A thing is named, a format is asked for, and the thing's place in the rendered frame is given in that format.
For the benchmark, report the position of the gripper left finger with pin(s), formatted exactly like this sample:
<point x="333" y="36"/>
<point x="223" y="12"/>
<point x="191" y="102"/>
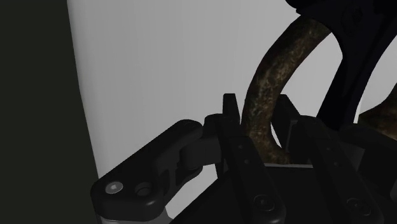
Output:
<point x="161" y="161"/>

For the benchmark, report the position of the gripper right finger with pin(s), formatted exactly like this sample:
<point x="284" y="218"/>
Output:
<point x="328" y="161"/>

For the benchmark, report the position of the dark brown mottled curved object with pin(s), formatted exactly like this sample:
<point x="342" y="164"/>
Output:
<point x="273" y="77"/>

